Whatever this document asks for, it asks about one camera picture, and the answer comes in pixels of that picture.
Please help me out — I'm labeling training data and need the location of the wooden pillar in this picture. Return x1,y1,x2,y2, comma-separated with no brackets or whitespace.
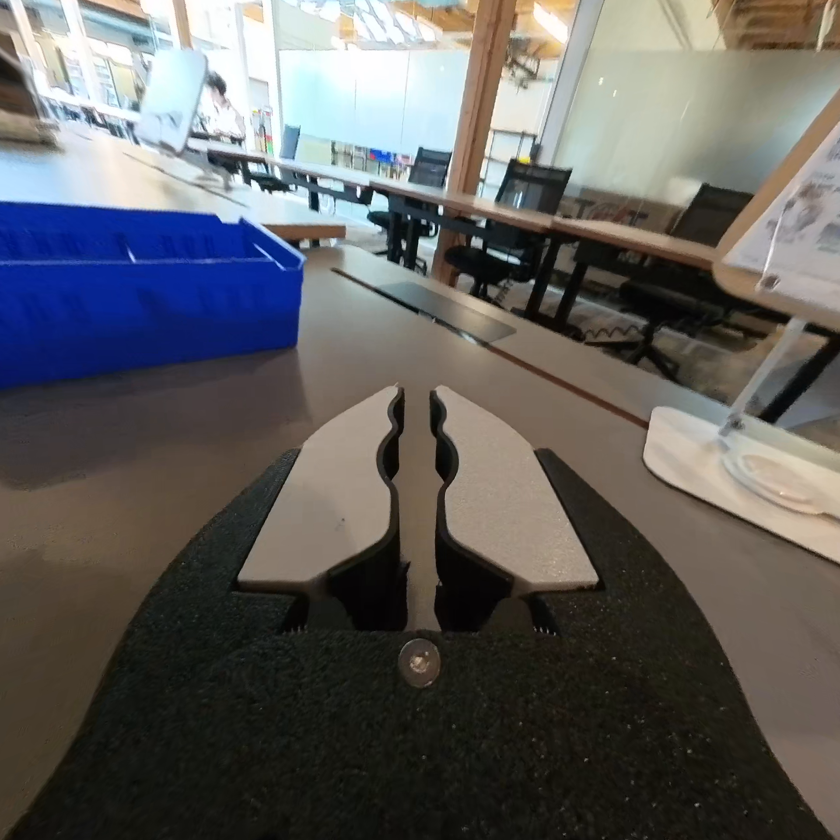
445,0,521,286

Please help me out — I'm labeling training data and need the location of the black mesh office chair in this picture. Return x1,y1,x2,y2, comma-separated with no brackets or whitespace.
249,125,301,194
366,147,454,263
446,159,573,306
587,182,756,383

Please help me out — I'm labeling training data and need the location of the grey top desk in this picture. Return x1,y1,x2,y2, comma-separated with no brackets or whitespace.
125,147,347,244

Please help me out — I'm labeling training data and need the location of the blue plastic bin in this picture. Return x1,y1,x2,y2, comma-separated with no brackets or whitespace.
0,200,307,392

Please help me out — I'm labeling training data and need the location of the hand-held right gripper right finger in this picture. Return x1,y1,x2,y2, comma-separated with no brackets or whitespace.
429,385,601,596

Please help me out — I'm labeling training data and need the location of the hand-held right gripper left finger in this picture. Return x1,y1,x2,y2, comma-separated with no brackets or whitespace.
236,385,406,596

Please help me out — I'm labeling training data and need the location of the clear sign stand white base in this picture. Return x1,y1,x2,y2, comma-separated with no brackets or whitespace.
643,262,840,565

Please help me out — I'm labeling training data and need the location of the wooden office desk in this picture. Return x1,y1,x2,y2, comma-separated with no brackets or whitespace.
190,141,376,212
369,178,559,329
551,217,724,342

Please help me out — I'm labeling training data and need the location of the dark grey cable cover plate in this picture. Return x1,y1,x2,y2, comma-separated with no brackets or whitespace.
379,281,517,346

